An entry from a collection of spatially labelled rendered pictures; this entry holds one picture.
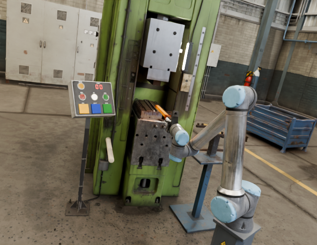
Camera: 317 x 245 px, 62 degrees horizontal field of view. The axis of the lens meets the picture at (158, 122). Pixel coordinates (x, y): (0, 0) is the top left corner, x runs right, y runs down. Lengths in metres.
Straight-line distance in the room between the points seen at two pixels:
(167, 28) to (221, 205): 1.48
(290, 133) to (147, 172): 3.68
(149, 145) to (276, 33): 9.57
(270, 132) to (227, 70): 4.78
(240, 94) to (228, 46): 8.71
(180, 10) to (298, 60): 8.88
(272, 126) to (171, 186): 3.39
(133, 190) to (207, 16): 1.79
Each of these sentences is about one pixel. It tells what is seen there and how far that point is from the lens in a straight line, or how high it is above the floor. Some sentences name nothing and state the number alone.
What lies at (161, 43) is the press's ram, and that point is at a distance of 2.31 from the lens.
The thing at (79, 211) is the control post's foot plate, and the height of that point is 0.01.
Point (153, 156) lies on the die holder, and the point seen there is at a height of 0.57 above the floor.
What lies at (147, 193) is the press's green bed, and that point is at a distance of 2.70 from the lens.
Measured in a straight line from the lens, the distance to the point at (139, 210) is 2.71.
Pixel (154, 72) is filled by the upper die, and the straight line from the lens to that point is 2.32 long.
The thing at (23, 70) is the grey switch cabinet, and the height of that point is 0.38.
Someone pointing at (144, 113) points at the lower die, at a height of 0.95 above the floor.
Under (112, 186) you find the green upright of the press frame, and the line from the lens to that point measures 2.81.
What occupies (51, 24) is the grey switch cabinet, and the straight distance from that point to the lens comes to 7.40.
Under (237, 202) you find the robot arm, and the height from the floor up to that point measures 0.85.
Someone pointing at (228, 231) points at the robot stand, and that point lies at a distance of 1.74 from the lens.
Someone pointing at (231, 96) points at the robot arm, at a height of 1.38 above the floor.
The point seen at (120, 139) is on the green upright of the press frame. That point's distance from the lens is 2.58.
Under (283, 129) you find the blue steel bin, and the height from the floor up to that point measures 0.44.
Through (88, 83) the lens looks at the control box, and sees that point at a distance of 2.15.
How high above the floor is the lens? 1.56
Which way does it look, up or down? 16 degrees down
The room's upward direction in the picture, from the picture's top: 11 degrees clockwise
